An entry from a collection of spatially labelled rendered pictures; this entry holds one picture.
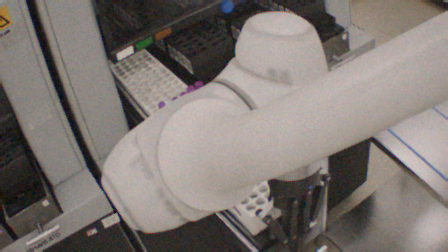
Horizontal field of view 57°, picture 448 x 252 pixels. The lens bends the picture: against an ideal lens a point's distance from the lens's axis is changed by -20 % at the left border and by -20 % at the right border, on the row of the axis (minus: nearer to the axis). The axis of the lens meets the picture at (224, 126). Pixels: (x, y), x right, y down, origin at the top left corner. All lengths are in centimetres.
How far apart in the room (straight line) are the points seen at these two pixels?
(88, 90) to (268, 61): 59
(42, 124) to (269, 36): 64
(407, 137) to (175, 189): 61
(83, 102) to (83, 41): 14
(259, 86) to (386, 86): 22
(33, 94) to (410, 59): 80
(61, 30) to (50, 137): 25
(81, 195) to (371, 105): 85
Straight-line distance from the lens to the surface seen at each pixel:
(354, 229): 146
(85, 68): 100
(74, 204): 108
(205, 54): 111
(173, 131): 43
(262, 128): 36
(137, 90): 108
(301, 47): 51
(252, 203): 80
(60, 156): 109
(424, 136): 97
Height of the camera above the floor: 148
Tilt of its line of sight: 42 degrees down
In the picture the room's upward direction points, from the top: 12 degrees counter-clockwise
